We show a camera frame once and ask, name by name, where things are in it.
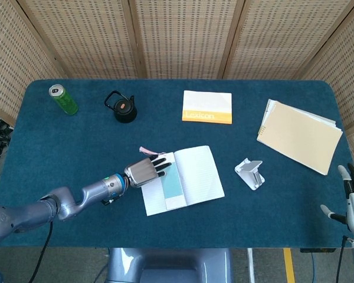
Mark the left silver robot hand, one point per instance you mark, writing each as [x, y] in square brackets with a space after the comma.
[141, 174]

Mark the teal cream bookmark pink tassel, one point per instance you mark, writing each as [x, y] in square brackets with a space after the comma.
[172, 188]

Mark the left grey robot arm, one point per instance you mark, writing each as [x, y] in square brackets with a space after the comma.
[91, 191]

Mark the yellow white Lexicon book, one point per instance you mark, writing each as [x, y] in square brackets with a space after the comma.
[206, 103]

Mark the open lined notebook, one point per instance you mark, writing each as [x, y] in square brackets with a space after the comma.
[203, 182]

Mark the black cast iron teapot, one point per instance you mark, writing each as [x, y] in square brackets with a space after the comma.
[124, 110]

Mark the dark blue table cloth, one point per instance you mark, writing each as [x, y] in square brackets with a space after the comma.
[76, 141]

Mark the beige cover spiral notebook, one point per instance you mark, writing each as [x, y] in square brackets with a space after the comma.
[301, 138]

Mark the grey robot torso base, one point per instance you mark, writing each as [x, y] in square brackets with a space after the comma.
[171, 265]

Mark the green drink can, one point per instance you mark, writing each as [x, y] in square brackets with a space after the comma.
[66, 101]

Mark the white folding phone stand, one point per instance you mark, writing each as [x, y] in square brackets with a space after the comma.
[250, 175]

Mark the white table leg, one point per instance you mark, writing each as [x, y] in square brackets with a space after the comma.
[250, 265]

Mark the white paper spiral notebook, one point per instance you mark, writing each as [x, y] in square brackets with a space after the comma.
[268, 110]

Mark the woven wooden folding screen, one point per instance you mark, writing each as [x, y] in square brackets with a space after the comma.
[183, 38]

